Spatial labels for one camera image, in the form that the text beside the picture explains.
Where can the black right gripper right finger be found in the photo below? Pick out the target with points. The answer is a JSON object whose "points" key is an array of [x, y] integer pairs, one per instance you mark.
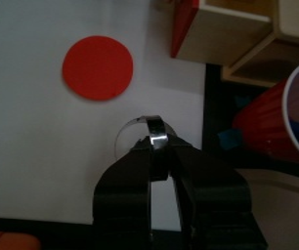
{"points": [[212, 201]]}

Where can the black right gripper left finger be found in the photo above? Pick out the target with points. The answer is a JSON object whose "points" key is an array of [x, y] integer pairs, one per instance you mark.
{"points": [[120, 201]]}

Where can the wooden drawer with red front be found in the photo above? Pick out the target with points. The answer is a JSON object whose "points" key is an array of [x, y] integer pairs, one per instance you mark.
{"points": [[225, 35]]}

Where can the red dough disc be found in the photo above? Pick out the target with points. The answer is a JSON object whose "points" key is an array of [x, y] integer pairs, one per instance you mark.
{"points": [[97, 67]]}

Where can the wooden drawer box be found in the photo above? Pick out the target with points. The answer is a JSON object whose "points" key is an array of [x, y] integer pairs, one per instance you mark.
{"points": [[294, 19]]}

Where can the blue tape piece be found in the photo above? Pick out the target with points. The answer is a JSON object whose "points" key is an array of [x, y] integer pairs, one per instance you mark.
{"points": [[229, 138]]}

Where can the white cutting board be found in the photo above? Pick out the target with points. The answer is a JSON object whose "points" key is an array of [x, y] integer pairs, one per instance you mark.
{"points": [[33, 146]]}

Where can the red plastic cup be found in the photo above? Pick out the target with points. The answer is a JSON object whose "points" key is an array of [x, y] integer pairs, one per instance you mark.
{"points": [[264, 123]]}

